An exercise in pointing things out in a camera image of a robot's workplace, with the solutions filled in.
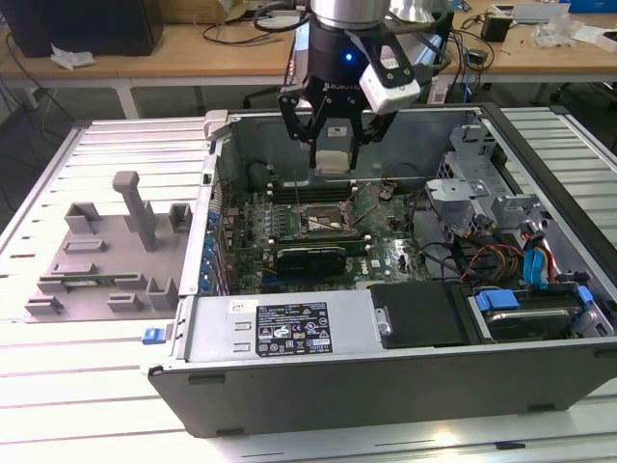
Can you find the black open PC case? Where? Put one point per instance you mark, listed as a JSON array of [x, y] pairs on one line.
[[385, 386]]

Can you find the silver power supply box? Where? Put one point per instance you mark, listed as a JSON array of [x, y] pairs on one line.
[[217, 333]]

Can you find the blue disk carrier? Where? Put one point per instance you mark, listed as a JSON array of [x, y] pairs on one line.
[[496, 301]]

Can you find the black computer tower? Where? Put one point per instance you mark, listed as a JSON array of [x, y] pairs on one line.
[[87, 24]]

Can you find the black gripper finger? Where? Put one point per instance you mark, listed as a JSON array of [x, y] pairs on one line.
[[378, 130], [291, 116]]

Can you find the long wooden desk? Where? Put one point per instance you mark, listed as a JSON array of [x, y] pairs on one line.
[[120, 62]]

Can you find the grey plastic parts rack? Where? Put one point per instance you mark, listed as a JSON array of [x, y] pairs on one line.
[[115, 270]]

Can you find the round coin battery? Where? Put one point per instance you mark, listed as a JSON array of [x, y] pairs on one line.
[[385, 193]]

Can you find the CPU socket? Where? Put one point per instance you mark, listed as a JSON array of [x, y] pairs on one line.
[[320, 223]]

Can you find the silver metal drive cage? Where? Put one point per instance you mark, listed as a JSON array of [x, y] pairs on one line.
[[458, 193]]

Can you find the silver CPU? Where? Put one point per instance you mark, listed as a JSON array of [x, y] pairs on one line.
[[332, 161]]

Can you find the crumpled white paper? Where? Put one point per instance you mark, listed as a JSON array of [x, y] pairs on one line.
[[72, 57]]

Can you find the white paper sheet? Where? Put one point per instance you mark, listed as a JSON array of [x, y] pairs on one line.
[[589, 33]]

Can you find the clear plastic bags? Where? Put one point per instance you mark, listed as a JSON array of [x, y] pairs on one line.
[[554, 31]]

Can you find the small black box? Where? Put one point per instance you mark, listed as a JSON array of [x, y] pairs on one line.
[[495, 28]]

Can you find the black graphics card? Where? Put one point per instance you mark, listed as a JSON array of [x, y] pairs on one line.
[[311, 263]]

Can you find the green motherboard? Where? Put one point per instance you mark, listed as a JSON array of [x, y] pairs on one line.
[[385, 251]]

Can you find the small black device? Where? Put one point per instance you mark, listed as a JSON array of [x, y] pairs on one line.
[[478, 55]]

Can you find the black upright box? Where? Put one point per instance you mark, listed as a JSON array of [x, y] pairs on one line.
[[448, 29]]

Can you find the white power adapter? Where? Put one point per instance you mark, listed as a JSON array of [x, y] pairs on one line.
[[438, 91]]

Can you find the blue plastic latch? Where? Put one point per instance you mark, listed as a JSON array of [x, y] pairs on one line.
[[154, 336]]

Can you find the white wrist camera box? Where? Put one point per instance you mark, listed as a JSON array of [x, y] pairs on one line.
[[390, 91]]

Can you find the blue box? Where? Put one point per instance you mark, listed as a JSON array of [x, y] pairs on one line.
[[595, 6]]

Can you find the grey plastic case latch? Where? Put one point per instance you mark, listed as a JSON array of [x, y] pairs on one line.
[[217, 120]]

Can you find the black hard disk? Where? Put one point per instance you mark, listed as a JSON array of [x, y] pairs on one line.
[[525, 324]]

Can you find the thin metal locking lever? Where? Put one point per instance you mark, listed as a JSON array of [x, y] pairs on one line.
[[298, 191]]

